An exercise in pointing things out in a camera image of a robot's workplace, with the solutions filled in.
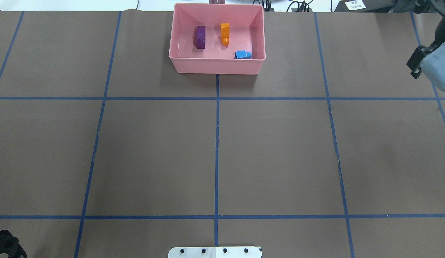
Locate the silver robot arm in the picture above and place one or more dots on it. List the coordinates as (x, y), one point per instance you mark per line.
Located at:
(433, 67)

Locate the purple block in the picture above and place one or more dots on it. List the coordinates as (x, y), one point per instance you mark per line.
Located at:
(199, 37)

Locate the pink plastic box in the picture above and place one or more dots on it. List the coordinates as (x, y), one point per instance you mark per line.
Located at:
(246, 32)

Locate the white camera pillar with base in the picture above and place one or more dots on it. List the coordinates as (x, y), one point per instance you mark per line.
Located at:
(216, 252)

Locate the small blue block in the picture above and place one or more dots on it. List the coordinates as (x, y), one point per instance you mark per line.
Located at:
(243, 54)

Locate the orange block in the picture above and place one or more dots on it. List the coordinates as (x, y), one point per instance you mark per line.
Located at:
(224, 29)

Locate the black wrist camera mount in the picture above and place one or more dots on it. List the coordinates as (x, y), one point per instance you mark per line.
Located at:
(10, 245)
(416, 58)

